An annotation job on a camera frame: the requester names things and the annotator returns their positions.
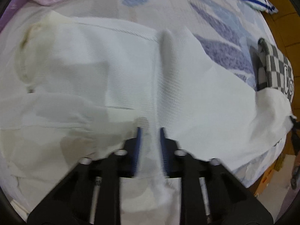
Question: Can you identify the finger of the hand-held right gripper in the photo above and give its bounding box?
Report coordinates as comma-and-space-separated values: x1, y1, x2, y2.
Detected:
290, 114, 300, 155

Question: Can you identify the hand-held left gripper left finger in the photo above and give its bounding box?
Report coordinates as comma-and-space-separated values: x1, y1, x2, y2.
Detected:
27, 127, 143, 225

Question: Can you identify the white large garment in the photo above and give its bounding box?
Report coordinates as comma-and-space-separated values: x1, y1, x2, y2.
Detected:
0, 10, 293, 225

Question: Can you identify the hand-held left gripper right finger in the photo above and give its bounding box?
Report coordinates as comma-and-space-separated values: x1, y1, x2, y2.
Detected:
159, 127, 275, 225

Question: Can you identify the printed white bedsheet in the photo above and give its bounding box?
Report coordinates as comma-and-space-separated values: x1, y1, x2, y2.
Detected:
0, 0, 293, 216

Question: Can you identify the orange cardboard box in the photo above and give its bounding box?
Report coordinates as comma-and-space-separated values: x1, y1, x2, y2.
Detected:
248, 162, 285, 197

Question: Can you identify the purple floral cloth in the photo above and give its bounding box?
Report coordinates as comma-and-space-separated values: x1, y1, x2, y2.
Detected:
0, 0, 17, 34

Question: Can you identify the grey white checkered cloth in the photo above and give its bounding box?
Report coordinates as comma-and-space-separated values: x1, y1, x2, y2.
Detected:
255, 37, 294, 104

